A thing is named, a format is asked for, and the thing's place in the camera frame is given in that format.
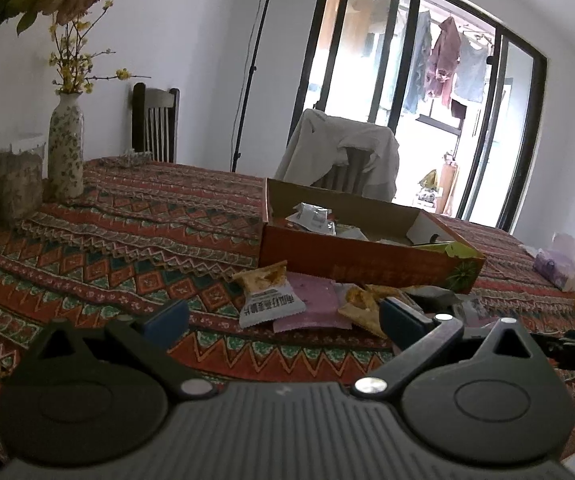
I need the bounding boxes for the short green snack packet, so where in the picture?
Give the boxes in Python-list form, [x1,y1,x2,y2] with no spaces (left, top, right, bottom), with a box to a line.
[414,241,457,257]

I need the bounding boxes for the black light stand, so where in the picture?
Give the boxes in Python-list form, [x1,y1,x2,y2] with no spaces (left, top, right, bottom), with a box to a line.
[230,0,297,173]

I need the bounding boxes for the dark wooden chair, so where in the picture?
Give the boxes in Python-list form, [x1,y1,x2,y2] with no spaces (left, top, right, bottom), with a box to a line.
[131,82,180,163]

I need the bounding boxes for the maroon hanging shirt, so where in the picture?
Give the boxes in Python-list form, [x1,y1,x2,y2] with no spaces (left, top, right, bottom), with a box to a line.
[425,16,463,108]

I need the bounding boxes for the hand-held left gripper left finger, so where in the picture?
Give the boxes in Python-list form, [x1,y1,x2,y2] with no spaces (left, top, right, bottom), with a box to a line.
[12,299,228,403]

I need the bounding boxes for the purple tissue pack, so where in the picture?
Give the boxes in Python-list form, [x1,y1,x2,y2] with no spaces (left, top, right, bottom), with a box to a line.
[534,232,575,292]

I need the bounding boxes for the blue hanging garment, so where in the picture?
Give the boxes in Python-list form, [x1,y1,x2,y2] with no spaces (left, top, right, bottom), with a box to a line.
[401,10,434,116]

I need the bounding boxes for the grey-blue hanging shirt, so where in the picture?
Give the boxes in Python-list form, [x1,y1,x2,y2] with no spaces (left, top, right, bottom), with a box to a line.
[452,35,491,103]

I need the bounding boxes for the black sliding door frame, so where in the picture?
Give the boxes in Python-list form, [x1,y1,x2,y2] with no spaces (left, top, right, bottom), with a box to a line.
[292,0,551,236]

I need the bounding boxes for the floral ceramic vase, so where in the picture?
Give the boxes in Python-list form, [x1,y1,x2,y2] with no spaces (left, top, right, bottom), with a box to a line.
[47,92,85,200]

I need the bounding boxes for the beige hanging garment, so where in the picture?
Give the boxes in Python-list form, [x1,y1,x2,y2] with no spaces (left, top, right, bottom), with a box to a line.
[350,0,398,58]

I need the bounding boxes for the chair with grey cloth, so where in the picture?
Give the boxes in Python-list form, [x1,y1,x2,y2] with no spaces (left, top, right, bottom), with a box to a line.
[274,108,401,203]

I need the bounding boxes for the yellow flower branches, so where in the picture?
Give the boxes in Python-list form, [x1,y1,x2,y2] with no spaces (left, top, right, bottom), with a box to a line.
[47,0,152,96]

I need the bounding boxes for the glass jar with white lid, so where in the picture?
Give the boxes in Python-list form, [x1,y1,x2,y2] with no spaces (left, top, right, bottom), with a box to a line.
[0,132,48,221]

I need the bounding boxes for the small white snack packet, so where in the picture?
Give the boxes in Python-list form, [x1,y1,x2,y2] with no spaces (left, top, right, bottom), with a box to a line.
[286,202,339,233]

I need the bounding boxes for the orange cardboard box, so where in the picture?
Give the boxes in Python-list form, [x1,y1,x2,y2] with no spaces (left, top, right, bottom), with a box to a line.
[258,177,487,295]

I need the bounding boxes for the chair under grey jacket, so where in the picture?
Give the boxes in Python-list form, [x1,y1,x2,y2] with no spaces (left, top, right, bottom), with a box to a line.
[325,147,373,193]

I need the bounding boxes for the brown balcony object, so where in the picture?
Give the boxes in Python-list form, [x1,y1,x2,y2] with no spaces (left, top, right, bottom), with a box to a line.
[440,152,461,216]

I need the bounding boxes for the white green snack packet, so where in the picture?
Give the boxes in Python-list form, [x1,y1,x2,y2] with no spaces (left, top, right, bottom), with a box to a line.
[335,224,369,241]

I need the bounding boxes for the yellow white chip packet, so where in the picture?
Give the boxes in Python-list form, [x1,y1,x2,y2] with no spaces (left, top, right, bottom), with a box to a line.
[337,284,401,339]
[232,261,309,330]

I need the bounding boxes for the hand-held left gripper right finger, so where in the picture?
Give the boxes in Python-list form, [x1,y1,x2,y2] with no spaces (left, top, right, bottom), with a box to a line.
[352,297,563,405]

